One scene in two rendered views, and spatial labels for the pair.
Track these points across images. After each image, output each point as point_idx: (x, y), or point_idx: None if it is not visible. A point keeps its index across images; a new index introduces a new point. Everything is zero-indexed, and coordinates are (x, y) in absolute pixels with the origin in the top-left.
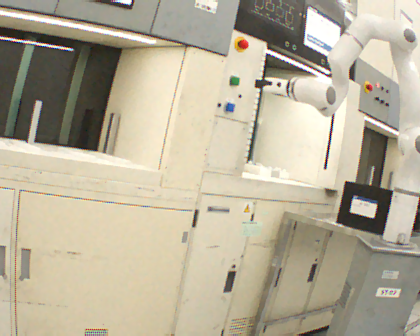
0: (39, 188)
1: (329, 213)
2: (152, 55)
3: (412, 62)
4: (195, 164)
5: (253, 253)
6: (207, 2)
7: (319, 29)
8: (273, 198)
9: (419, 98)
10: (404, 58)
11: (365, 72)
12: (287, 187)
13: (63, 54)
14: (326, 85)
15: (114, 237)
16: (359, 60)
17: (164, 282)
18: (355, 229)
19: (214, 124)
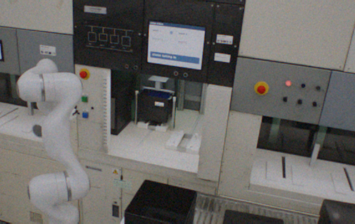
0: None
1: (198, 193)
2: None
3: (59, 109)
4: (71, 143)
5: (129, 199)
6: (48, 48)
7: (168, 42)
8: (137, 170)
9: (47, 149)
10: (56, 104)
11: (258, 72)
12: (149, 165)
13: None
14: (32, 124)
15: (35, 170)
16: (243, 61)
17: None
18: (121, 221)
19: (78, 124)
